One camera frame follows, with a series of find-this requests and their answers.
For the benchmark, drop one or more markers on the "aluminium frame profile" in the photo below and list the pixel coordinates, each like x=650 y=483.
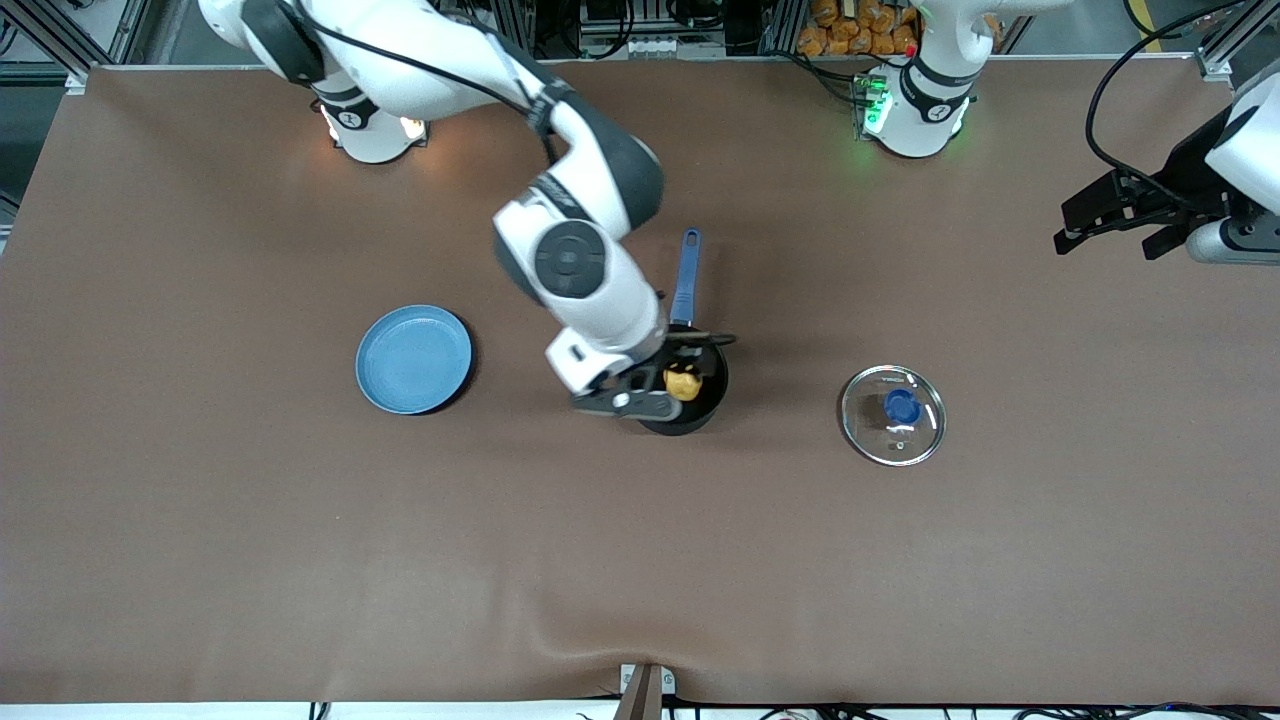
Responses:
x=1218 y=62
x=60 y=30

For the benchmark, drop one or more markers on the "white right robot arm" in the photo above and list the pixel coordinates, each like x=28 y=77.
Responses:
x=600 y=300

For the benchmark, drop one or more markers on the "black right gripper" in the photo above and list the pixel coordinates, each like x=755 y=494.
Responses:
x=681 y=352

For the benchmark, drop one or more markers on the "black box white connectors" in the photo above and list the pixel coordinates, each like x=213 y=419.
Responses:
x=630 y=45

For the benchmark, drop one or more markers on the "aluminium frame post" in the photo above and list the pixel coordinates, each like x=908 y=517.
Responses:
x=520 y=25
x=780 y=25

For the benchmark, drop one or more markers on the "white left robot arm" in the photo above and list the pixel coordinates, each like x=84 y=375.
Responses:
x=925 y=120

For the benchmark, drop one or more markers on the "brown table cover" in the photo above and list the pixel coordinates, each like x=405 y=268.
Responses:
x=640 y=550

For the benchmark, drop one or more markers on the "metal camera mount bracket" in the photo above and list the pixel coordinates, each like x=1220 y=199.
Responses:
x=645 y=695

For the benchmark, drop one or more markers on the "round blue plate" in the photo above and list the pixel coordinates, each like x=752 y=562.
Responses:
x=413 y=360

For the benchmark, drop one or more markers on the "glass lid blue knob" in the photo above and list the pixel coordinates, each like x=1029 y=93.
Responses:
x=902 y=405

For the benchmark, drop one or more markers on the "yellow potato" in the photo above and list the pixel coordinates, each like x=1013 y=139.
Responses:
x=684 y=385

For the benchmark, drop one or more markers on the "bag of orange snacks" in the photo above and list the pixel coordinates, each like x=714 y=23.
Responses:
x=850 y=35

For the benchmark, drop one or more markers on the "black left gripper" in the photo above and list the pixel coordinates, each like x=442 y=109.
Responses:
x=1186 y=172

